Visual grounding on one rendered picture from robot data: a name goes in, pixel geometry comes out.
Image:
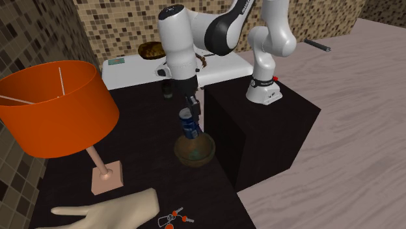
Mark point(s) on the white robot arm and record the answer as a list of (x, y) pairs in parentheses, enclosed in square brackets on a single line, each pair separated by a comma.
[(177, 47)]

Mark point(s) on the keys with orange tags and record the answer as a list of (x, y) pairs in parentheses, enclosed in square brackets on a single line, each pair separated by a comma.
[(173, 218)]

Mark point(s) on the black cylinder rod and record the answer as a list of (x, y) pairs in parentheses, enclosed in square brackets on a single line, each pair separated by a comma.
[(317, 45)]

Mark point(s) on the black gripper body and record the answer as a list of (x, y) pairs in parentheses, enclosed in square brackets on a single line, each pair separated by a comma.
[(187, 85)]

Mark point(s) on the blue drink can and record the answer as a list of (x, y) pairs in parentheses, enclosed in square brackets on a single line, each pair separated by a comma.
[(189, 126)]

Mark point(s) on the brown round bowl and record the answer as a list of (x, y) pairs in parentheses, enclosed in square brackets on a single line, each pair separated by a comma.
[(194, 152)]

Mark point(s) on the black table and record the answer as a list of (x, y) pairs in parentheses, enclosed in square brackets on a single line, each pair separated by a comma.
[(142, 126)]

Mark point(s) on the small teal card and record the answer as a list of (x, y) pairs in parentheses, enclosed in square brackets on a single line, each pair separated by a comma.
[(116, 61)]

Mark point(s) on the beige hand model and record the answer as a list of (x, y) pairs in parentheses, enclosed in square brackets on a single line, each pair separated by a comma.
[(123, 211)]

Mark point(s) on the black robot stand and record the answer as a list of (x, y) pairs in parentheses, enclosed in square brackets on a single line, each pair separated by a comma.
[(269, 133)]

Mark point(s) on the orange shade table lamp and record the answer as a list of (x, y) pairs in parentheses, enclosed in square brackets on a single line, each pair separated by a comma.
[(57, 111)]

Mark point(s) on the white low cabinet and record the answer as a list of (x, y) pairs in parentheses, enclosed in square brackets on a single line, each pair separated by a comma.
[(139, 71)]

